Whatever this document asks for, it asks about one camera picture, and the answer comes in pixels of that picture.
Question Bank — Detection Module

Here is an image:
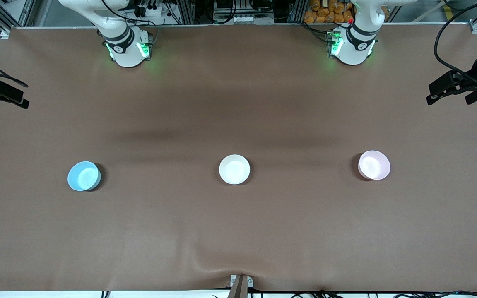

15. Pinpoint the pink bowl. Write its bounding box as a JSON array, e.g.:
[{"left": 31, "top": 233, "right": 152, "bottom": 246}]
[{"left": 358, "top": 150, "right": 391, "bottom": 181}]

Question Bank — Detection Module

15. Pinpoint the blue bowl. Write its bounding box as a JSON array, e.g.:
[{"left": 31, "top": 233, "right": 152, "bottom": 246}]
[{"left": 67, "top": 161, "right": 102, "bottom": 192}]

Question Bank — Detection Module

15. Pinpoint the white bowl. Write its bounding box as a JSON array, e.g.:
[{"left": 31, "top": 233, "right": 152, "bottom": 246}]
[{"left": 219, "top": 154, "right": 251, "bottom": 185}]

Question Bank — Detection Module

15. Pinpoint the bag of orange snacks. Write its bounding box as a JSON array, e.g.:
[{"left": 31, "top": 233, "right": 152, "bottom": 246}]
[{"left": 304, "top": 0, "right": 355, "bottom": 24}]

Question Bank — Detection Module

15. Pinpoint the power strip with black plugs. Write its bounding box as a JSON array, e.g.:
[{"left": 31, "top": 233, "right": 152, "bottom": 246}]
[{"left": 133, "top": 0, "right": 171, "bottom": 18}]

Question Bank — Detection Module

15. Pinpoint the white terminal block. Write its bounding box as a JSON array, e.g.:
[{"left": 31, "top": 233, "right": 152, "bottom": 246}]
[{"left": 231, "top": 14, "right": 261, "bottom": 24}]

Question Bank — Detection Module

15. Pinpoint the brown table cover sheet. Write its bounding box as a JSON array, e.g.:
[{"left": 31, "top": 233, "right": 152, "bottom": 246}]
[{"left": 0, "top": 24, "right": 477, "bottom": 293}]

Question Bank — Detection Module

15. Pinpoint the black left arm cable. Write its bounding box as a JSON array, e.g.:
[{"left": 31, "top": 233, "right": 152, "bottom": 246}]
[{"left": 434, "top": 0, "right": 477, "bottom": 87}]

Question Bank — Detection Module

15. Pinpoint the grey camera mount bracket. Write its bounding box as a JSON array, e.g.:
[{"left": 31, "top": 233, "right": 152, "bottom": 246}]
[{"left": 227, "top": 274, "right": 254, "bottom": 298}]

